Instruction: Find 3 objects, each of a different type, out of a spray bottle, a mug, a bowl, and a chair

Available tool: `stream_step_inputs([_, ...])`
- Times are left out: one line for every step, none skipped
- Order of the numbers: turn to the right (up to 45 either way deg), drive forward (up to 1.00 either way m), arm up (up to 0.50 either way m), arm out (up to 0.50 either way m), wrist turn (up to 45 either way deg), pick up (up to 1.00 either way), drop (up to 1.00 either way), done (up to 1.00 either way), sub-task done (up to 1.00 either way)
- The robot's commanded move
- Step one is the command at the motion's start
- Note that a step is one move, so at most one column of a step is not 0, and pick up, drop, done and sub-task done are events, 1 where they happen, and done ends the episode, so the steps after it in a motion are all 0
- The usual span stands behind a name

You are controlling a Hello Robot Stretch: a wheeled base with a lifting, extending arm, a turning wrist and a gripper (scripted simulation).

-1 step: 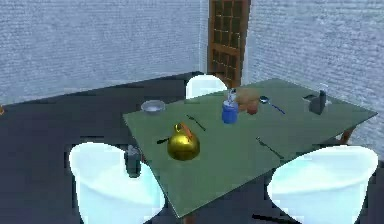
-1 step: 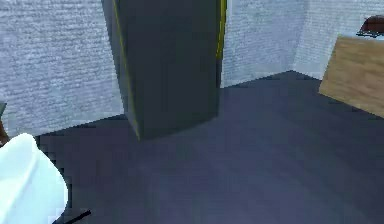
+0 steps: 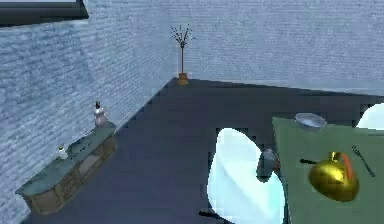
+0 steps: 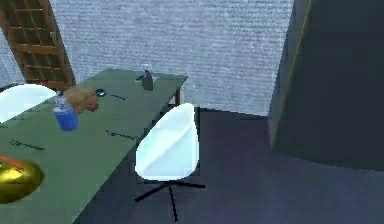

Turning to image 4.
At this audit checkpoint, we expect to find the white shell chair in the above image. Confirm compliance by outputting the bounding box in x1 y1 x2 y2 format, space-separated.
0 83 58 125
134 102 206 223

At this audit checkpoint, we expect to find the blue spray bottle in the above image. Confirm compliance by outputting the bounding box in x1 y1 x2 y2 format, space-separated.
53 91 80 132

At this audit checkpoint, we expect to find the golden bowl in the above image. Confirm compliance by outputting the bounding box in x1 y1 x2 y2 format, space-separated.
0 159 46 205

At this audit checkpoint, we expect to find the dark grey pepper shaker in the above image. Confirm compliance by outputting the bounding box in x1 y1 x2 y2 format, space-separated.
135 64 160 92

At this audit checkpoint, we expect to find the black knife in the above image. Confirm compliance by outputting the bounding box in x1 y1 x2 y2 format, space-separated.
105 129 138 141

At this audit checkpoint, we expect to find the black spoon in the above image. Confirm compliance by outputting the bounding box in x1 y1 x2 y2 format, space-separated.
94 88 127 101

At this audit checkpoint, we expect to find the green dining table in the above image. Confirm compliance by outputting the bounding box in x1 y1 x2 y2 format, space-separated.
0 68 189 224

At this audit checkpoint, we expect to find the tan bread loaf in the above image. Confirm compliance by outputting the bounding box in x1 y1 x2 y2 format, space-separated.
63 85 100 115

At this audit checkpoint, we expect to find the black fork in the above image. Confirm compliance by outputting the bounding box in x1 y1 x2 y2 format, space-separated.
8 138 46 152

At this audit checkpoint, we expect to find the brown wooden lattice door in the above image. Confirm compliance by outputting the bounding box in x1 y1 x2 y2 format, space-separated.
0 0 77 90

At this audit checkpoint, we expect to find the orange pencil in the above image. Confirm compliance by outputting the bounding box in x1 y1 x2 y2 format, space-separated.
0 154 25 170

